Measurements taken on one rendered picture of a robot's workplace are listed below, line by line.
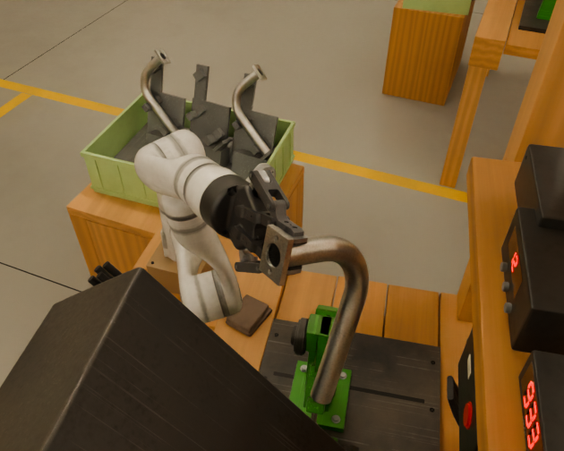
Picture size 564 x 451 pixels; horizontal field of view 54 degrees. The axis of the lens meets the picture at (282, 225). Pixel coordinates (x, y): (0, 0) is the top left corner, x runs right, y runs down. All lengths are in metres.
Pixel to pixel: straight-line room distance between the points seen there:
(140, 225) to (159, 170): 1.11
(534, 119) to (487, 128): 2.81
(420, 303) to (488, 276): 0.83
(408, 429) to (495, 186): 0.64
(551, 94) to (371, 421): 0.76
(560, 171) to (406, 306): 0.84
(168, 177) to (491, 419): 0.49
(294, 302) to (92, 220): 0.82
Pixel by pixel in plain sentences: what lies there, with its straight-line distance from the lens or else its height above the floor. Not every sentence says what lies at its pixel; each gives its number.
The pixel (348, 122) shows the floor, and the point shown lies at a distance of 3.80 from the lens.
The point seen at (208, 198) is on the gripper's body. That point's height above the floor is 1.61.
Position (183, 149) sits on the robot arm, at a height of 1.58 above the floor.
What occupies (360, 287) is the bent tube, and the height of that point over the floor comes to 1.53.
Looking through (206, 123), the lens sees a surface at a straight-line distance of 2.01.
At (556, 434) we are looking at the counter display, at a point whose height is 1.59.
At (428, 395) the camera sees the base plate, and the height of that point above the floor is 0.90.
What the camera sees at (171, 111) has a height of 0.99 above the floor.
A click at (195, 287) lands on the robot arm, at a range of 1.03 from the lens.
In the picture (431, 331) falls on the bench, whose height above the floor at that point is 0.88.
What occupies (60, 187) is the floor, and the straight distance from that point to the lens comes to 3.47.
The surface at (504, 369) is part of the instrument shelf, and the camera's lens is 0.66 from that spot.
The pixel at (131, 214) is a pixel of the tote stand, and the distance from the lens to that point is 1.95.
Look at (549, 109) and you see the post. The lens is 1.14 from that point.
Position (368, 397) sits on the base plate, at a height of 0.90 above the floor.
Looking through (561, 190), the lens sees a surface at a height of 1.63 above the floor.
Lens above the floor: 2.06
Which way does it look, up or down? 44 degrees down
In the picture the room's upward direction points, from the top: straight up
